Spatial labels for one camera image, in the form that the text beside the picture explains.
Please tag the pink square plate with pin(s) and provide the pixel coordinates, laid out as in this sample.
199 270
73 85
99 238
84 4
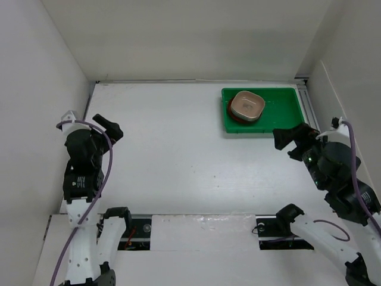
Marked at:
247 104

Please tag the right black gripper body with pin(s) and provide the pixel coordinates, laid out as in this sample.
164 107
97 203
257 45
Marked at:
309 156

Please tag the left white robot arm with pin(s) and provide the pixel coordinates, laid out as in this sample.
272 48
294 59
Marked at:
94 239

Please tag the green square plate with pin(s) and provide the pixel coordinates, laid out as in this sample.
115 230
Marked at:
247 118

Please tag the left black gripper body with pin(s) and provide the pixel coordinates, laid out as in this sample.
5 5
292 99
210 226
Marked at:
103 146

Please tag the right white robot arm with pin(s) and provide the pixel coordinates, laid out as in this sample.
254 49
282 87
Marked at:
357 256

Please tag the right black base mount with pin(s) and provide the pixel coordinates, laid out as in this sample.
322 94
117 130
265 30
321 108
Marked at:
272 237

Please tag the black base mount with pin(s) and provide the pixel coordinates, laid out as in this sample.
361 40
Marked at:
138 238
272 237

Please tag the green plastic bin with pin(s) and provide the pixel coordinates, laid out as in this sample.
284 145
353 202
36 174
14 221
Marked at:
282 110

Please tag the large red round plate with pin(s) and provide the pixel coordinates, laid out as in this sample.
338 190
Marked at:
229 111

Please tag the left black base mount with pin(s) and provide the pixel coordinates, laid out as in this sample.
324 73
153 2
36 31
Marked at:
138 238

